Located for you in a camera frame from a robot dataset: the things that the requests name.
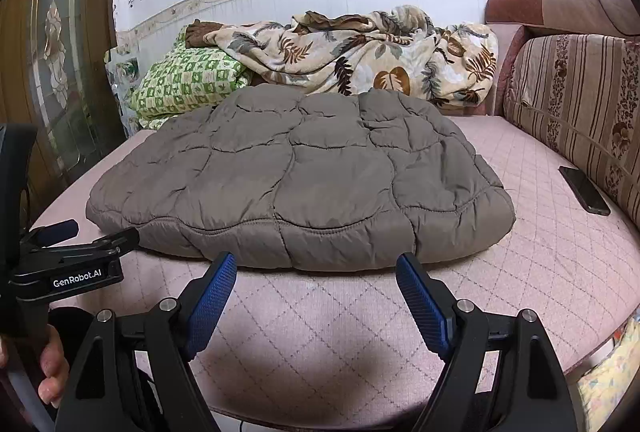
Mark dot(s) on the wooden door with glass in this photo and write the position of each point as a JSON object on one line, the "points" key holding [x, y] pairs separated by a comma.
{"points": [[55, 62]]}

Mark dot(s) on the light grey tube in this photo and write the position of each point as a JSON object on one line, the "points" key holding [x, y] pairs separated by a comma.
{"points": [[27, 397]]}

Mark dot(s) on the striped floral cushion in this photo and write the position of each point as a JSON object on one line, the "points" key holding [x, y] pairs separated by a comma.
{"points": [[575, 102]]}

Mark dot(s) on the brown cloth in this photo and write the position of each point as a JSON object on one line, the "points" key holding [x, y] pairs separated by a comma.
{"points": [[200, 32]]}

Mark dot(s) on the printed plastic bag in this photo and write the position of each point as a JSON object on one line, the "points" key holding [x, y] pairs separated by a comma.
{"points": [[122, 77]]}

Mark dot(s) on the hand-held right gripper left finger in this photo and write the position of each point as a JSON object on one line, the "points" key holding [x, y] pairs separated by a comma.
{"points": [[212, 307]]}

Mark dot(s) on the grey quilted puffer jacket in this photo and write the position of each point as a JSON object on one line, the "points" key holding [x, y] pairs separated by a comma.
{"points": [[310, 182]]}

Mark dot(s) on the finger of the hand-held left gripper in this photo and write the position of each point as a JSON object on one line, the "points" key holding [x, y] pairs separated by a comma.
{"points": [[55, 230], [100, 246]]}

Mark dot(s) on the black smartphone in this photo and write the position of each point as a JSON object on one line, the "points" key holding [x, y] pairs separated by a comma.
{"points": [[585, 191]]}

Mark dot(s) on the leaf print fleece blanket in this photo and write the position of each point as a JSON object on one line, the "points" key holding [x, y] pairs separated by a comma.
{"points": [[360, 57]]}

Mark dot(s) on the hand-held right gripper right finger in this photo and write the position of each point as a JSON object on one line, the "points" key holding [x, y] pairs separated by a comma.
{"points": [[425, 312]]}

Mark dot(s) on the pale floral cloth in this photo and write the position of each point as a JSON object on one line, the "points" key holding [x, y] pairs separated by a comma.
{"points": [[612, 377]]}

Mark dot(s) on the person's left hand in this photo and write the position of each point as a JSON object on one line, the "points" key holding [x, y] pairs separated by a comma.
{"points": [[50, 367]]}

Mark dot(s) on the green patterned pillow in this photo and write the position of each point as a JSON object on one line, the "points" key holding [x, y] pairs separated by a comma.
{"points": [[185, 82]]}

